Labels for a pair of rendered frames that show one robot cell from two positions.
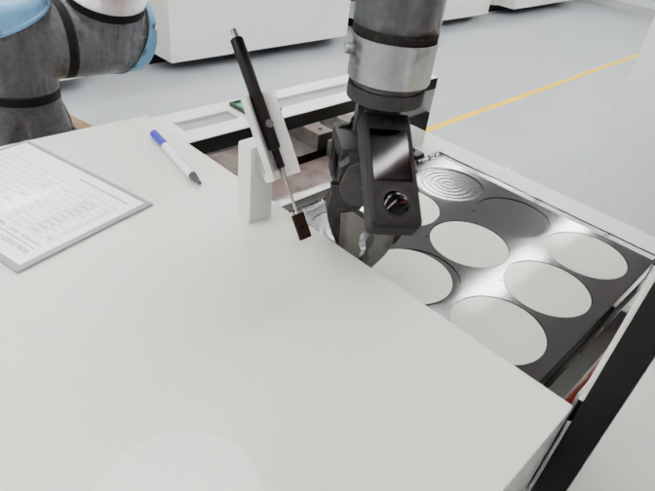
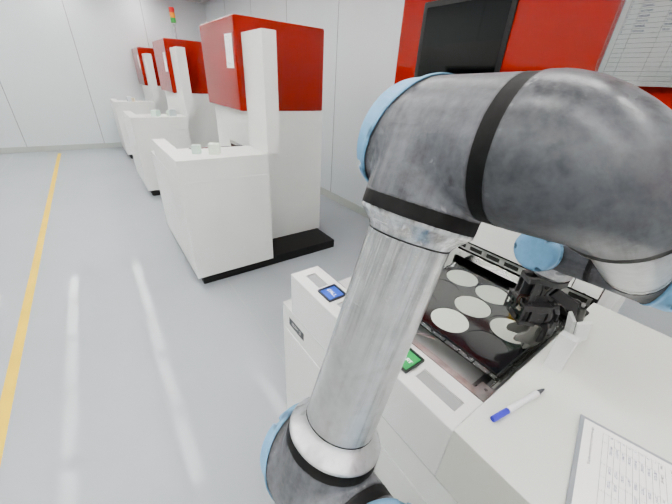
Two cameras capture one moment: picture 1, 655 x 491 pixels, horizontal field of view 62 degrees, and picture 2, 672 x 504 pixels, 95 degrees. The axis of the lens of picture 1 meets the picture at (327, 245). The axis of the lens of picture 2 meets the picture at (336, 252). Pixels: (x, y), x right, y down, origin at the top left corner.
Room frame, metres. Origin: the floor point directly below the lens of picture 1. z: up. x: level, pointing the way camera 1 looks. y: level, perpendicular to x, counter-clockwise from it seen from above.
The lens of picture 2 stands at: (0.84, 0.61, 1.45)
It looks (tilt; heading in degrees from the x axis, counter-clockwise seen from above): 29 degrees down; 281
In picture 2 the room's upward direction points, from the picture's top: 3 degrees clockwise
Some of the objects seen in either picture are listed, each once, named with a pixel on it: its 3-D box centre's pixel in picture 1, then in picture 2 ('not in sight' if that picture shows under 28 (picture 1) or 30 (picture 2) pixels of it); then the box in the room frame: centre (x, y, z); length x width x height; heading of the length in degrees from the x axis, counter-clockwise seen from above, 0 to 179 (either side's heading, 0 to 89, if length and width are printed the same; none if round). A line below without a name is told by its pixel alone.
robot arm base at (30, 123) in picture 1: (22, 114); not in sight; (0.78, 0.50, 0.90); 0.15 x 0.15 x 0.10
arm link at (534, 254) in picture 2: not in sight; (557, 248); (0.55, 0.05, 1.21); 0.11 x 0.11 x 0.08; 48
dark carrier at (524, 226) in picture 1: (468, 245); (472, 306); (0.57, -0.18, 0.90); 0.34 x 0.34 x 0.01; 48
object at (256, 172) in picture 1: (266, 164); (569, 339); (0.46, 0.07, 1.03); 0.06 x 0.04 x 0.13; 48
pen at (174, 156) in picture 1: (174, 156); (519, 403); (0.57, 0.19, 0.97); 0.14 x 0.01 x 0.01; 39
